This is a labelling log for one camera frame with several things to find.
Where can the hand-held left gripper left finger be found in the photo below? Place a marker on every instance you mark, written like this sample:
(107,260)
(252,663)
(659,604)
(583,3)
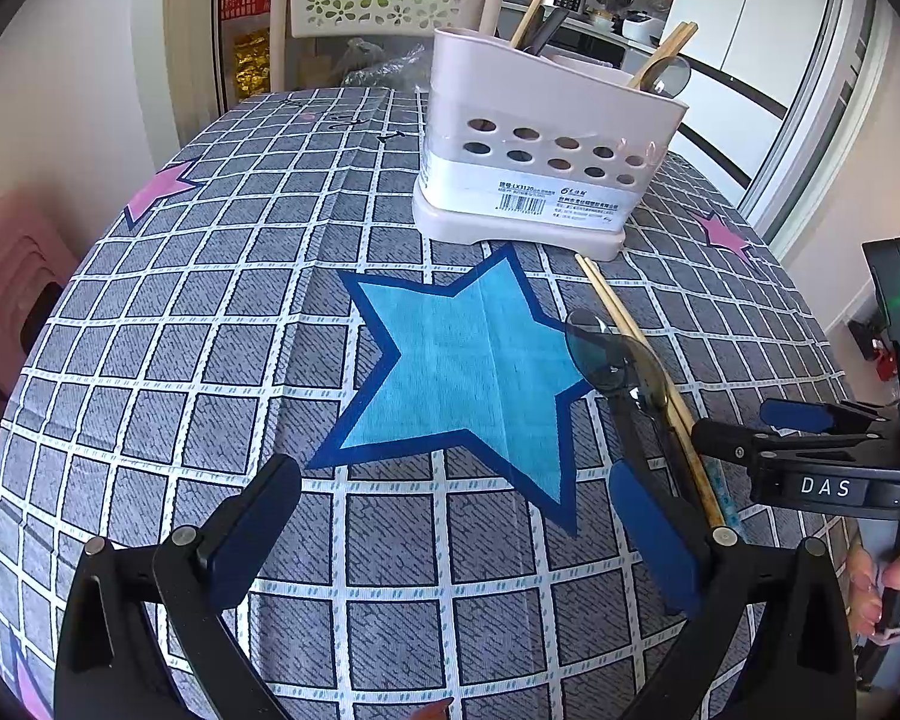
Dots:
(259,532)

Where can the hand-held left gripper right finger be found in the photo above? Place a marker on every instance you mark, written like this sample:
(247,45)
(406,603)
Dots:
(656,540)

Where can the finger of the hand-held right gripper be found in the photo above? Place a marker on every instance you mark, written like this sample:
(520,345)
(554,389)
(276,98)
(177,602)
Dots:
(735,442)
(799,416)

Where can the patterned wooden chopstick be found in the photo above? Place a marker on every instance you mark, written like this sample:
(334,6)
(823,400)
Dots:
(722,499)
(598,298)

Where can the clear grey plastic spoon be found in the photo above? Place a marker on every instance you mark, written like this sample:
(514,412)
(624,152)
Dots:
(546,34)
(641,382)
(589,349)

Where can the beige plastic utensil holder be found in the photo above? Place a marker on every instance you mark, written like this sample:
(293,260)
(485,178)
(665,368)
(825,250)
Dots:
(540,165)

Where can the grey checked star tablecloth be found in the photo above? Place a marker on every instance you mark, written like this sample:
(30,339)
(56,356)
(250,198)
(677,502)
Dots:
(270,330)

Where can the pink plastic stool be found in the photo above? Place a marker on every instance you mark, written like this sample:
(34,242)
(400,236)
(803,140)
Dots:
(15,300)

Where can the white refrigerator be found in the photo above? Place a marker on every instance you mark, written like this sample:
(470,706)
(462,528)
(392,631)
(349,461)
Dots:
(757,22)

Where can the small white cooker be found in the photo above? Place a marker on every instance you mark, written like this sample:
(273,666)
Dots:
(642,26)

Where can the gold foil bag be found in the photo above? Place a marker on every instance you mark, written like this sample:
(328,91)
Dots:
(249,64)

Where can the clear plastic bag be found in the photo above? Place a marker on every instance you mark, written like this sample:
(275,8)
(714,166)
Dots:
(382,64)

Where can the beige flower-cutout basket cart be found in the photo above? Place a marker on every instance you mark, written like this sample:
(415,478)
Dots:
(390,4)

